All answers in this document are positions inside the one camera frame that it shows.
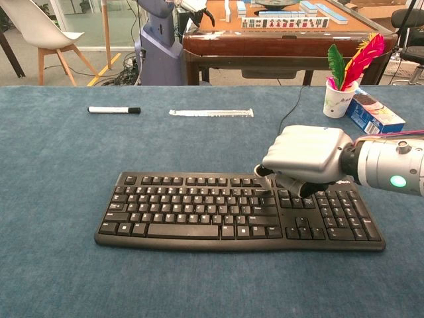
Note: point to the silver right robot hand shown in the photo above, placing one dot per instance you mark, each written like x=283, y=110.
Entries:
x=304, y=149

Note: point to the black computer keyboard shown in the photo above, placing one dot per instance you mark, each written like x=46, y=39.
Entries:
x=185, y=212

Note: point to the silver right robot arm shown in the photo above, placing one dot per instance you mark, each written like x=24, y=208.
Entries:
x=384, y=165

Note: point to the purple robot base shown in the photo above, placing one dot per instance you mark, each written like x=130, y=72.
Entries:
x=159, y=56

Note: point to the white paper cup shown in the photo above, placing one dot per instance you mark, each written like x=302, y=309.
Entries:
x=338, y=102

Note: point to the blue cookie box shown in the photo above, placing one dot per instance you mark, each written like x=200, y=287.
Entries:
x=371, y=116

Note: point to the green feather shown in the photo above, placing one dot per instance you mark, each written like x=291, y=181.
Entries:
x=337, y=64

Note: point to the white plastic wrapped packet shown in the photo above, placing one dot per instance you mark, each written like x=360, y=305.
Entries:
x=212, y=113

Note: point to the pink red feather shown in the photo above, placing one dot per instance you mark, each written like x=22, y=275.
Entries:
x=362, y=56

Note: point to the brown mahjong table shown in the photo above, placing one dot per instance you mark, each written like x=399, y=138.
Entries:
x=265, y=46

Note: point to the white plastic basket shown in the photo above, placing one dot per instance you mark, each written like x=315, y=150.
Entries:
x=402, y=68

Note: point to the row of face-up mahjong tiles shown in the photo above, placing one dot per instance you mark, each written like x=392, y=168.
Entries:
x=285, y=22

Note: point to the row of blue-backed mahjong tiles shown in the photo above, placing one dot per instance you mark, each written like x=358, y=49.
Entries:
x=281, y=14

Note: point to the long diagonal mahjong tile row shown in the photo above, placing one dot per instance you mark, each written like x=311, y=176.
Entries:
x=333, y=13

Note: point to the wide mahjong tile stack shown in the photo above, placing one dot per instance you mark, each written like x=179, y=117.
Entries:
x=308, y=6

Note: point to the dark mahjong table centre disc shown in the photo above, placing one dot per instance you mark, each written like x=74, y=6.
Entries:
x=276, y=3

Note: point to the short mahjong tile stack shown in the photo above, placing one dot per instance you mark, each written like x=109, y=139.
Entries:
x=241, y=8

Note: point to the upright white mahjong tile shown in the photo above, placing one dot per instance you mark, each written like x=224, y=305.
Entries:
x=227, y=10

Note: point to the black office chair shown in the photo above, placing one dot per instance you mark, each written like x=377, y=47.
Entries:
x=409, y=20

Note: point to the black background robot hand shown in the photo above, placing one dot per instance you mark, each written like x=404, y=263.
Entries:
x=200, y=16

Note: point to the white marker with black cap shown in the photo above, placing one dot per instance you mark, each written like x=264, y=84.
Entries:
x=109, y=110

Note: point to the light wooden pole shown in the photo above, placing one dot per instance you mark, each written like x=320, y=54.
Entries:
x=106, y=33

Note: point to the blue table cloth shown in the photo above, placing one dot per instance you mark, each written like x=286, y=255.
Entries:
x=66, y=198

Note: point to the white chair with wooden legs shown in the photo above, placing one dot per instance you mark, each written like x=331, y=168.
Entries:
x=36, y=26

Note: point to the dark table leg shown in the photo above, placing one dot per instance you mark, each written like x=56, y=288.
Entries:
x=11, y=56

